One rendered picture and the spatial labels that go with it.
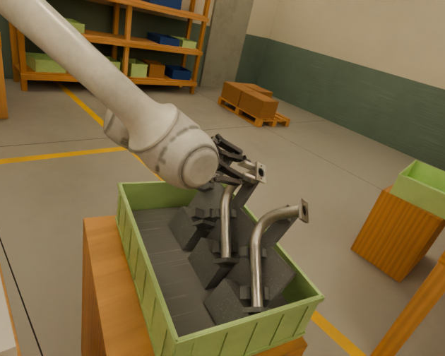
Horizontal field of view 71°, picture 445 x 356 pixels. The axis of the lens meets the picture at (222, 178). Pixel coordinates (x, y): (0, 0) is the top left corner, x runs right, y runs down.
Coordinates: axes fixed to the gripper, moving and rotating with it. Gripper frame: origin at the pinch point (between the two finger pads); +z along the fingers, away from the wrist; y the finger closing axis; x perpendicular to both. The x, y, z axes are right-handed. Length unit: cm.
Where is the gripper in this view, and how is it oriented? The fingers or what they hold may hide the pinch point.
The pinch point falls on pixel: (249, 171)
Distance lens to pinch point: 87.7
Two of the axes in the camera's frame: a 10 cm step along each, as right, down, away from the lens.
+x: -6.8, 2.3, 6.9
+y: 0.4, -9.4, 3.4
